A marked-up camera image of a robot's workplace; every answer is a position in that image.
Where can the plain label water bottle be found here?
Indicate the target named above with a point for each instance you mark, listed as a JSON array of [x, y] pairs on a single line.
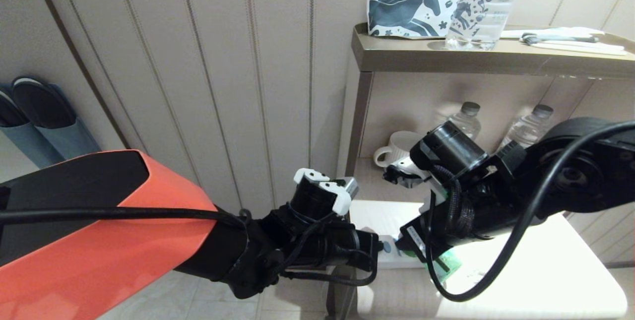
[[469, 116]]

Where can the white ribbed mug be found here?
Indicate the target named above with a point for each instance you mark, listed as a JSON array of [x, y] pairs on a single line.
[[397, 146]]

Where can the white wrapped toiletry packet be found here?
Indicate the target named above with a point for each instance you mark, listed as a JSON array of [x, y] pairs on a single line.
[[555, 32]]

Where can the beige wooden shelf nightstand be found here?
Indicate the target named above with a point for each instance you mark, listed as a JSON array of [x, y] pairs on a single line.
[[446, 57]]

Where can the white wrapped toothbrush stick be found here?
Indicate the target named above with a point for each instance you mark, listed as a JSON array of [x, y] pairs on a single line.
[[580, 47]]

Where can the green mosquito repellent plug-in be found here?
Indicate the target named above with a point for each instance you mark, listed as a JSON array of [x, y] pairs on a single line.
[[449, 263]]

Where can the black slipper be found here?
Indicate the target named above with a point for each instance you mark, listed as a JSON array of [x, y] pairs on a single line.
[[7, 109], [42, 104]]

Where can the white blue power strip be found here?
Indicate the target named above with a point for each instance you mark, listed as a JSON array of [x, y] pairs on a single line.
[[392, 255]]

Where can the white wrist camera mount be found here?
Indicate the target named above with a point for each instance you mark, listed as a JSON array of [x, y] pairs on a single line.
[[342, 196], [407, 168]]

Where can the dark slippers in blue holder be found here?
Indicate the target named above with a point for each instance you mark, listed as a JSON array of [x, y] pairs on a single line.
[[74, 141]]

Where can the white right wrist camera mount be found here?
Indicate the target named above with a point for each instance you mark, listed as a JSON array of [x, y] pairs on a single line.
[[407, 168]]

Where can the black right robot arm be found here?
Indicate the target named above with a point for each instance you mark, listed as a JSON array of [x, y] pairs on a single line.
[[575, 171]]

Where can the horse print pouch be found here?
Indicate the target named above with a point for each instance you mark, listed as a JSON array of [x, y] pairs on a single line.
[[412, 7]]

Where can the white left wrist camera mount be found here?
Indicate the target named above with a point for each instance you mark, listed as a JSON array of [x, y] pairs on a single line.
[[342, 196]]

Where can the patterned label water bottle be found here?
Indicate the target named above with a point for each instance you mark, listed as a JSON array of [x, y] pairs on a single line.
[[528, 129]]

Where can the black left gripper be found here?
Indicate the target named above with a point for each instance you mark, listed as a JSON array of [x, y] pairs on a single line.
[[342, 245]]

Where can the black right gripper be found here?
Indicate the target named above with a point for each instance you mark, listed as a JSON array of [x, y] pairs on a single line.
[[481, 216]]

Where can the blue fabric slipper pouch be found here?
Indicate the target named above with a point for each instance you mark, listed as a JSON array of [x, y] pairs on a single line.
[[25, 146]]

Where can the large clear water bottle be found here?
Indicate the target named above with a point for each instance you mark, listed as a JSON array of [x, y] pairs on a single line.
[[483, 12]]

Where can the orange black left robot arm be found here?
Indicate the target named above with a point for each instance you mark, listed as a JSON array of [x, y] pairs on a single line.
[[124, 250]]

